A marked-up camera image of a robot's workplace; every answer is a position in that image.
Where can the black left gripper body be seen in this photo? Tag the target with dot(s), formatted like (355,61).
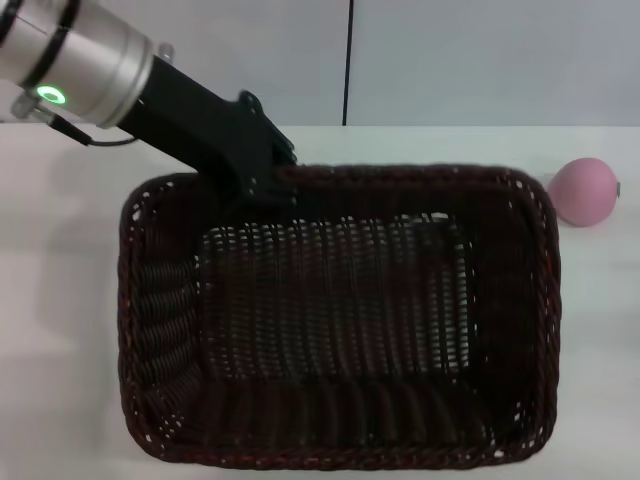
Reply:
(195,125)

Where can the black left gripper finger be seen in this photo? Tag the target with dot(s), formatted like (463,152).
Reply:
(272,135)
(277,195)

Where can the black woven plastic basket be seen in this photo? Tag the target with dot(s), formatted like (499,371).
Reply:
(330,400)

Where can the pink toy peach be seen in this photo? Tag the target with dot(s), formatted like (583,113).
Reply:
(585,192)

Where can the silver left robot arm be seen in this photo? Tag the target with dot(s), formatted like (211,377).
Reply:
(85,55)

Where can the black vertical wall strip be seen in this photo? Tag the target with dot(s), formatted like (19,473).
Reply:
(348,60)

